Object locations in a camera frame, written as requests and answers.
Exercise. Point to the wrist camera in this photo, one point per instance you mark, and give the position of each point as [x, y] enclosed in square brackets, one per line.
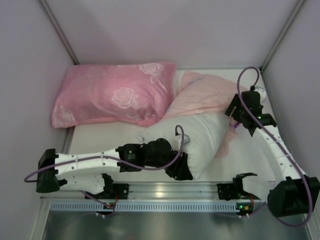
[185, 139]
[262, 92]

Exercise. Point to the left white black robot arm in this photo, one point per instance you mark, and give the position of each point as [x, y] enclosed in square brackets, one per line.
[92, 173]

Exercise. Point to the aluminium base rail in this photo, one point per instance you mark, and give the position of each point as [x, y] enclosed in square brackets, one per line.
[153, 191]

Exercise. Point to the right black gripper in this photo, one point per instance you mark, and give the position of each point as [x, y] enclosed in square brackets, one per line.
[235, 108]

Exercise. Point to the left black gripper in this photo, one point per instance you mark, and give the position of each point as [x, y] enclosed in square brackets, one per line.
[180, 169]

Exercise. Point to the left aluminium corner post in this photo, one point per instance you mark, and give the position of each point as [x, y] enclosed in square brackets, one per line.
[44, 5]

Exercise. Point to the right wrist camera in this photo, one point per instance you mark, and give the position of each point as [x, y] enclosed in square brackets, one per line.
[262, 92]

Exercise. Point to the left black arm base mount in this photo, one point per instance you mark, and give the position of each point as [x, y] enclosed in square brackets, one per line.
[118, 191]

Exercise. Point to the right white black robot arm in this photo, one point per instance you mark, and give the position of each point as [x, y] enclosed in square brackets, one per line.
[292, 192]

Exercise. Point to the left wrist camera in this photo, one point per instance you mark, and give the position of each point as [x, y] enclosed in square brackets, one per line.
[185, 139]

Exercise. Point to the pink rose pattern pillow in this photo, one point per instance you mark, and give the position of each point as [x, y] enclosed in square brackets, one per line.
[138, 94]

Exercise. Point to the white pillow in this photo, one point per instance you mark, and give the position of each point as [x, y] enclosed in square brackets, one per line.
[206, 132]

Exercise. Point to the right aluminium corner post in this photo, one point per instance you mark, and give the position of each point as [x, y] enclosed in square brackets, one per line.
[289, 22]

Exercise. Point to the aluminium corner post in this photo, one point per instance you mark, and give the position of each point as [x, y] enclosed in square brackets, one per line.
[289, 22]
[44, 5]

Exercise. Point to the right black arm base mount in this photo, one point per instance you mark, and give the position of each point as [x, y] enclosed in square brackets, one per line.
[229, 191]

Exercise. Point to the purple princess print pillowcase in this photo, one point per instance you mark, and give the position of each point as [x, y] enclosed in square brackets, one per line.
[197, 93]

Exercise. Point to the slotted grey cable duct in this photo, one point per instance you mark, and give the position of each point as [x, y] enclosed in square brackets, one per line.
[177, 207]

